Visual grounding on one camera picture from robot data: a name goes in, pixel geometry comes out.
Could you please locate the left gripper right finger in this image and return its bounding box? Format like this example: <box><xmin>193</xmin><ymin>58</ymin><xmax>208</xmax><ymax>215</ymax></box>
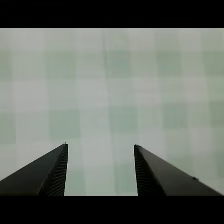
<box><xmin>133</xmin><ymin>143</ymin><xmax>224</xmax><ymax>197</ymax></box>

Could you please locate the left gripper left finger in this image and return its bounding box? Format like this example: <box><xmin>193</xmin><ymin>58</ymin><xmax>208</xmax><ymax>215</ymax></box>
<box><xmin>0</xmin><ymin>142</ymin><xmax>69</xmax><ymax>197</ymax></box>

